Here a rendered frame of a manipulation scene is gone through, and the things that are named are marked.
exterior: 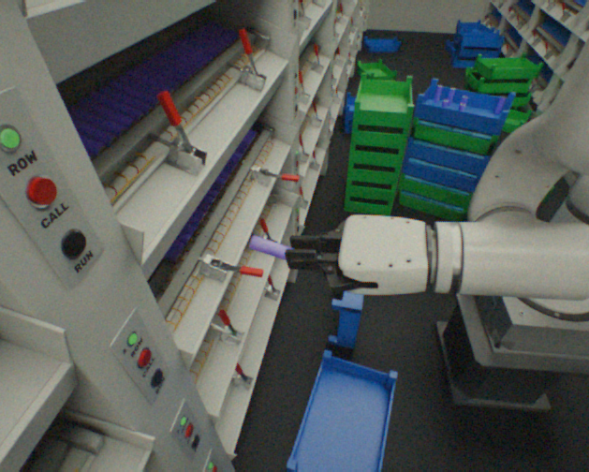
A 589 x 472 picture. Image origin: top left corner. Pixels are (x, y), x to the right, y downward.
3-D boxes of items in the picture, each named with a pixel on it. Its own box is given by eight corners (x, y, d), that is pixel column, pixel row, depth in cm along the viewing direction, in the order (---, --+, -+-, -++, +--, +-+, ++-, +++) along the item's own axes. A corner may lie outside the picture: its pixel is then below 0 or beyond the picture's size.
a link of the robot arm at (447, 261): (456, 205, 42) (430, 205, 43) (465, 258, 36) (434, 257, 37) (448, 255, 48) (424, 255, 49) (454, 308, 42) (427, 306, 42)
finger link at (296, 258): (337, 249, 44) (285, 247, 45) (333, 268, 41) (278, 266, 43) (339, 267, 46) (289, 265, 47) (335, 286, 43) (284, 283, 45)
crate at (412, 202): (472, 199, 162) (478, 184, 156) (463, 225, 149) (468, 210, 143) (408, 181, 173) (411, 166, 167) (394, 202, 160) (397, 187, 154)
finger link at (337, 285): (397, 264, 42) (363, 243, 45) (348, 301, 39) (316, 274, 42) (397, 271, 42) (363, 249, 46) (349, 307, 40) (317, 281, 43)
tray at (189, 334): (286, 159, 92) (298, 128, 86) (184, 382, 49) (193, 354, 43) (213, 126, 90) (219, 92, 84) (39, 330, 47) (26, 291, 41)
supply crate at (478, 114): (508, 113, 134) (516, 92, 129) (499, 136, 121) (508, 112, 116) (428, 97, 145) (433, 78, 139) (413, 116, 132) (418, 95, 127)
